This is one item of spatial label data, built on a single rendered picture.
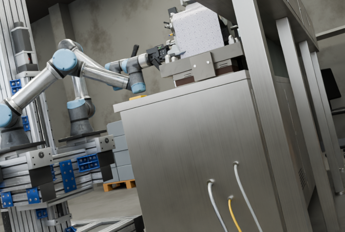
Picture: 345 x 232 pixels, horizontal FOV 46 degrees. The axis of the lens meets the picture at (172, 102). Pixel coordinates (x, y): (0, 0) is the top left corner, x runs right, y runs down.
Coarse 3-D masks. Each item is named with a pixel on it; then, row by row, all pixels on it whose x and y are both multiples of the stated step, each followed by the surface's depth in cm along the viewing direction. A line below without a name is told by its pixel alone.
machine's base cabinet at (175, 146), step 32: (192, 96) 178; (224, 96) 172; (288, 96) 268; (128, 128) 191; (160, 128) 184; (192, 128) 178; (224, 128) 172; (256, 128) 167; (288, 128) 236; (160, 160) 185; (192, 160) 179; (224, 160) 173; (256, 160) 167; (160, 192) 185; (192, 192) 179; (224, 192) 173; (256, 192) 168; (160, 224) 186; (192, 224) 179; (256, 224) 168
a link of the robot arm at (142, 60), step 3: (141, 54) 215; (144, 54) 212; (141, 57) 212; (144, 57) 211; (141, 60) 212; (144, 60) 211; (141, 63) 212; (144, 63) 212; (147, 63) 212; (141, 66) 213; (144, 66) 213; (147, 66) 213
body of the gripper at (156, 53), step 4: (152, 48) 211; (156, 48) 209; (160, 48) 209; (164, 48) 208; (168, 48) 212; (148, 52) 212; (152, 52) 211; (156, 52) 209; (160, 52) 209; (164, 52) 208; (148, 56) 212; (152, 56) 212; (156, 56) 211; (160, 56) 208; (148, 60) 211; (152, 60) 212; (160, 60) 208; (164, 60) 209; (148, 64) 212; (152, 64) 214
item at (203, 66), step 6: (204, 54) 179; (210, 54) 178; (192, 60) 181; (198, 60) 180; (204, 60) 179; (210, 60) 178; (192, 66) 181; (198, 66) 180; (204, 66) 179; (210, 66) 178; (198, 72) 180; (204, 72) 179; (210, 72) 178; (198, 78) 180; (204, 78) 179
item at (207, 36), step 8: (208, 24) 200; (216, 24) 199; (176, 32) 207; (184, 32) 206; (192, 32) 204; (200, 32) 202; (208, 32) 201; (216, 32) 199; (184, 40) 206; (192, 40) 204; (200, 40) 202; (208, 40) 201; (216, 40) 199; (184, 48) 206; (192, 48) 204; (200, 48) 202; (208, 48) 201; (184, 56) 206
